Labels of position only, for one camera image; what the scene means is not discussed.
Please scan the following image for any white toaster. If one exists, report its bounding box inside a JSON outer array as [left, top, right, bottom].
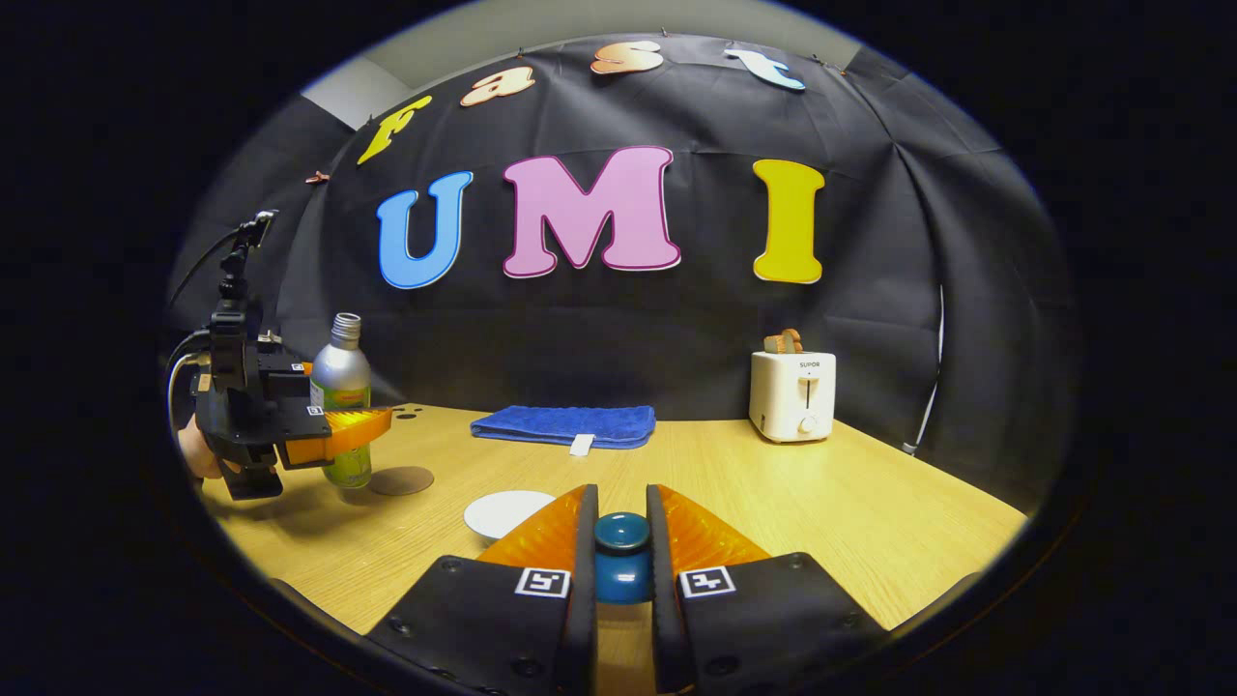
[[749, 351, 838, 444]]

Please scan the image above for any silver green-label water bottle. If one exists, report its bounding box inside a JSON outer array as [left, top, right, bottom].
[[310, 312, 373, 489]]

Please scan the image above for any teal white teacup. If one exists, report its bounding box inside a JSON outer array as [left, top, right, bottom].
[[463, 490, 559, 540]]

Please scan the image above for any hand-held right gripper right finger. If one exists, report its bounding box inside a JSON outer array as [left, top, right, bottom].
[[645, 483, 890, 696]]

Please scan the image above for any teal teacup lid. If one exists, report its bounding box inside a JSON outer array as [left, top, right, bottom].
[[592, 511, 653, 605]]

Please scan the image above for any white power cord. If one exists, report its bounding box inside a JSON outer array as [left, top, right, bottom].
[[902, 283, 945, 455]]

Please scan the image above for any blue folded towel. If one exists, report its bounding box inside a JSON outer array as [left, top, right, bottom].
[[471, 405, 657, 456]]

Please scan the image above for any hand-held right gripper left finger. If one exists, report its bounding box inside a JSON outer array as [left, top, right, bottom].
[[363, 483, 601, 696]]

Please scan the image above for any black backdrop cloth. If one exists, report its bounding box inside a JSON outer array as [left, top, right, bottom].
[[164, 34, 1079, 504]]

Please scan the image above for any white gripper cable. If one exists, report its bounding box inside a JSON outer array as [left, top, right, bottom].
[[165, 351, 210, 438]]

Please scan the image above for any round brown coaster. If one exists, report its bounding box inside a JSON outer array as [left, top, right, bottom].
[[368, 466, 435, 497]]

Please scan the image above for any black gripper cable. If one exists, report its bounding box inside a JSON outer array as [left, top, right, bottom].
[[167, 225, 243, 303]]

